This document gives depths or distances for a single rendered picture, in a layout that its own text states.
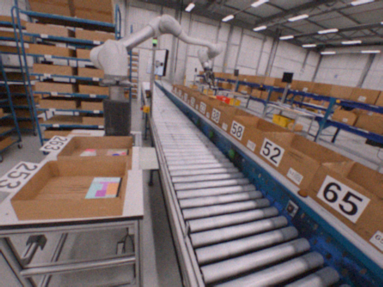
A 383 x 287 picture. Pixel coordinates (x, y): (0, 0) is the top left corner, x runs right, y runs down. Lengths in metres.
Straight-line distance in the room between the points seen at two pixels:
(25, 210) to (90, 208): 0.22
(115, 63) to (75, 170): 0.70
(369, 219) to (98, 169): 1.16
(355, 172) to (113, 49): 1.54
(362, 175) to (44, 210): 1.40
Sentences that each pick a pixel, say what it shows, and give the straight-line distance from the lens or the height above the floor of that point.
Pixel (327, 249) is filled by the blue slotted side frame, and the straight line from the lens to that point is 0.92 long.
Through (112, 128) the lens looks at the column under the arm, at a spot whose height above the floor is 0.87.
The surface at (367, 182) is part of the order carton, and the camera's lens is 1.13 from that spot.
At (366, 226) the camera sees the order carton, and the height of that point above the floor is 0.93.
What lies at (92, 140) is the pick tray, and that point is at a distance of 1.28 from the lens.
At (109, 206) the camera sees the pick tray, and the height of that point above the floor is 0.81.
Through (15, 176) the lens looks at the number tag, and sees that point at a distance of 0.94.
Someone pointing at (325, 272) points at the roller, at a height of 0.75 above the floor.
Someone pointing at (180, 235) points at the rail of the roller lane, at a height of 0.74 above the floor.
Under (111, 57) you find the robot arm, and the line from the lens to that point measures 1.25.
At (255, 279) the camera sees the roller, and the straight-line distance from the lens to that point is 0.69.
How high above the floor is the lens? 1.32
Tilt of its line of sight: 23 degrees down
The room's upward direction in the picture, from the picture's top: 9 degrees clockwise
